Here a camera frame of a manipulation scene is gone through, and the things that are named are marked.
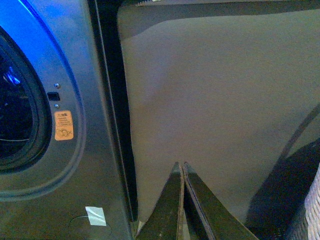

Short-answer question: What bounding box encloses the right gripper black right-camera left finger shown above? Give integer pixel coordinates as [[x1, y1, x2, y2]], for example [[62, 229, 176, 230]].
[[136, 162, 185, 240]]

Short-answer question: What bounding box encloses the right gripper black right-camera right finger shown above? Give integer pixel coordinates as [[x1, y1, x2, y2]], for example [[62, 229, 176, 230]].
[[183, 162, 257, 240]]

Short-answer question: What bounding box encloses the grey front-load washing machine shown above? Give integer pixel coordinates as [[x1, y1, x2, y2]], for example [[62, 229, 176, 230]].
[[0, 0, 137, 240]]

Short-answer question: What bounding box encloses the white tape piece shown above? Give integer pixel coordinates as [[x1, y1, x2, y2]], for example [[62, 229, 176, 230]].
[[85, 206, 107, 227]]

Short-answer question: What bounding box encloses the white woven laundry basket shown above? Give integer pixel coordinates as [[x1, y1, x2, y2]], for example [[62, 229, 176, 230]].
[[304, 167, 320, 240]]

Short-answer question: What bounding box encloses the grey cloth-covered cabinet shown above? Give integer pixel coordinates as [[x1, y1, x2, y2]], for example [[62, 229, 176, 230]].
[[117, 0, 320, 222]]

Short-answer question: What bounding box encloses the orange warning sticker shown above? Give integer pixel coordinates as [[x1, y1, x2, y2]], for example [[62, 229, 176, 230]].
[[54, 110, 74, 141]]

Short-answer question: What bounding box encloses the perforated steel washer drum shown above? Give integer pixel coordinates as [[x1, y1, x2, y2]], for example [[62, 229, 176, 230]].
[[0, 54, 33, 158]]

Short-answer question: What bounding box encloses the black cable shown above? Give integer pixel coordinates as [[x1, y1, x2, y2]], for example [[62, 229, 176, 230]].
[[278, 104, 320, 161]]

